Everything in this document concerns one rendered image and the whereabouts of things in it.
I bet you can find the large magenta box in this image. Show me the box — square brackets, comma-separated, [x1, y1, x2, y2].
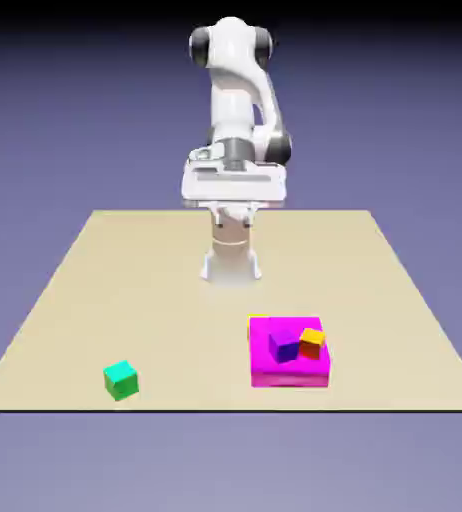
[248, 315, 332, 389]

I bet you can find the small orange cube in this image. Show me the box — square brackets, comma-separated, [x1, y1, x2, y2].
[297, 327, 327, 361]

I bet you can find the small purple cube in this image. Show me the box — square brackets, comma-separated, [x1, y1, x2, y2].
[267, 328, 301, 364]

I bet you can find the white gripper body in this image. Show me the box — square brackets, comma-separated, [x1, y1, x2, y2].
[180, 158, 289, 210]

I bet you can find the small green cube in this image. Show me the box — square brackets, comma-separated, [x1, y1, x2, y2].
[102, 359, 141, 402]

